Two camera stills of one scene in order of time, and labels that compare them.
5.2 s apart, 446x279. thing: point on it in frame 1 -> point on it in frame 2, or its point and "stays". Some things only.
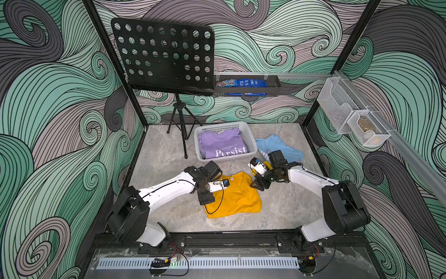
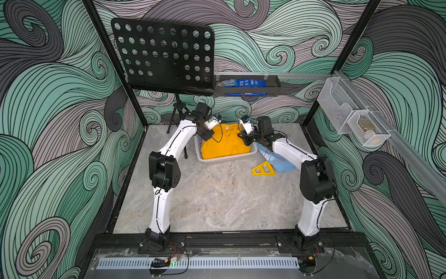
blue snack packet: [244, 82] stays
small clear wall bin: [368, 131] stays
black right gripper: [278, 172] -> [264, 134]
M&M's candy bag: [227, 83] stays
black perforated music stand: [175, 57] stays
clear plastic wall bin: [337, 100] stays
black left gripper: [207, 198] -> [207, 138]
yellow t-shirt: [239, 197] -> [225, 142]
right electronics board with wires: [307, 265] stays
